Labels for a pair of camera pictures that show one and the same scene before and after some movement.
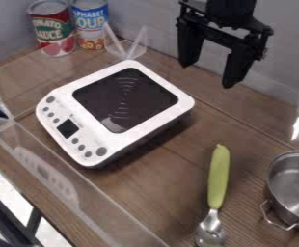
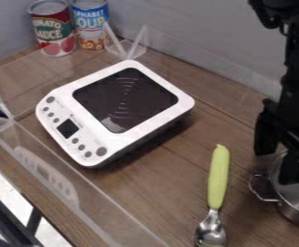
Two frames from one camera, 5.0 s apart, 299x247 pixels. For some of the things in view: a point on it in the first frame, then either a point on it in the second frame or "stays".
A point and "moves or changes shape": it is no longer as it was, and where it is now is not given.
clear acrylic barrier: (39, 205) stays
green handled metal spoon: (209, 233) stays
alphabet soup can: (92, 17) stays
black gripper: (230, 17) to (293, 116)
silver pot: (289, 207) moves or changes shape
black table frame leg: (19, 235) stays
